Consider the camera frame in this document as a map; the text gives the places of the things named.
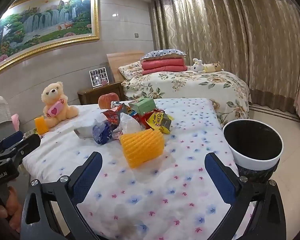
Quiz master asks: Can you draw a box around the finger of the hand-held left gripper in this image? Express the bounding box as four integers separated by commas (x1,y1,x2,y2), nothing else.
0,131,24,156
0,134,41,167

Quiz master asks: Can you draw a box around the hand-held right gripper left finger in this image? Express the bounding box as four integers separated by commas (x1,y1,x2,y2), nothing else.
20,151,103,240

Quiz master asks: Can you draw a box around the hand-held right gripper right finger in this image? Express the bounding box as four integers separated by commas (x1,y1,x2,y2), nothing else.
205,152,287,240

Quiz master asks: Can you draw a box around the blue plastic wrapper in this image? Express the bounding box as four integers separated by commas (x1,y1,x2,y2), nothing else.
92,119,120,145

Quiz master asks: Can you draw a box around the yellow foam fruit net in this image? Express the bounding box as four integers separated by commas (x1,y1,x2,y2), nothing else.
119,129,165,169

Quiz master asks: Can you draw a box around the orange-red foil wrapper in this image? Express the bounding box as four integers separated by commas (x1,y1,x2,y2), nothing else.
101,109,123,130

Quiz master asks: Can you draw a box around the white plastic bag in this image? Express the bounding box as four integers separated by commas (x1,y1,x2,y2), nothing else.
112,112,143,140

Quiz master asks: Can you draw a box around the colourful foil wrapper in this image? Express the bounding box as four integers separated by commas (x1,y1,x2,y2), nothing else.
111,100,124,112

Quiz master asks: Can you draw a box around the red snack bag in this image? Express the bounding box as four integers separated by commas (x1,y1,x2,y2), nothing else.
132,110,157,130

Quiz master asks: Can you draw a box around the yellow snack bag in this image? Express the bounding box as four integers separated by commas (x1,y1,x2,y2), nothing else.
146,109,174,134

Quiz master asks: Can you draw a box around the green cardboard box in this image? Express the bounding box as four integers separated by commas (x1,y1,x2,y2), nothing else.
128,97,157,117

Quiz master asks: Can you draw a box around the person's left hand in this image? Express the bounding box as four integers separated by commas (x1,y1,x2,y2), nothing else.
4,186,23,233

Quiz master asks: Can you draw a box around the orange foam fruit net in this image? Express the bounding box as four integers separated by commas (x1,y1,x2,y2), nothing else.
34,116,49,135

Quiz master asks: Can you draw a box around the white woven chair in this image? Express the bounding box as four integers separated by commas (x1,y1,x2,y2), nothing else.
0,96,12,128

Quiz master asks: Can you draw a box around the white flower print blanket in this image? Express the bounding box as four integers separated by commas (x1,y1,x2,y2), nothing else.
22,97,255,240

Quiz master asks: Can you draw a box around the cream teddy bear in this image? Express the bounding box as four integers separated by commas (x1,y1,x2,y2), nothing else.
41,81,80,128

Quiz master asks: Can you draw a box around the red apple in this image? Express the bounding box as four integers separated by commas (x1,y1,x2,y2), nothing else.
98,92,119,110

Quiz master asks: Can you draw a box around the wooden nightstand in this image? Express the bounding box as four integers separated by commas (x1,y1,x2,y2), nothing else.
77,82,127,105

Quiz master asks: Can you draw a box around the floral bedspread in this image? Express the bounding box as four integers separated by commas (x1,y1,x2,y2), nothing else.
122,70,252,128

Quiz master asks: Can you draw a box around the yellow bear plush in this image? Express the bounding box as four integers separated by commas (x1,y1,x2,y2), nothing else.
202,63,224,73

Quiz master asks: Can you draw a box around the floral pillow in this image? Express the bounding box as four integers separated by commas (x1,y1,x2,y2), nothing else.
119,61,143,81

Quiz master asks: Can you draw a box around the white rabbit plush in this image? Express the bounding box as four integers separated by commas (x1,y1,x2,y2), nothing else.
192,58,207,74

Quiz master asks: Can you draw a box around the wooden headboard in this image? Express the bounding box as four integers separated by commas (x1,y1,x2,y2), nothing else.
107,51,145,83

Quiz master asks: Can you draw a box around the framed landscape painting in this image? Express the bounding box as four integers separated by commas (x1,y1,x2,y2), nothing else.
0,0,100,79

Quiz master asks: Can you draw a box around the folded pink blanket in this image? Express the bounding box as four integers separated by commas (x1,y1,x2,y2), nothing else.
141,57,188,75

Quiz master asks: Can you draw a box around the blue patterned pillow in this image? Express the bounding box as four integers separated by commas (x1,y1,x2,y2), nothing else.
141,49,187,61

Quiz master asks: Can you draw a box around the beige patterned curtain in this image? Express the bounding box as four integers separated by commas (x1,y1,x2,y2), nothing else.
150,0,300,114

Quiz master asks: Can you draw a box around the photo frame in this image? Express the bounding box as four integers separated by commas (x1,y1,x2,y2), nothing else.
89,67,110,88

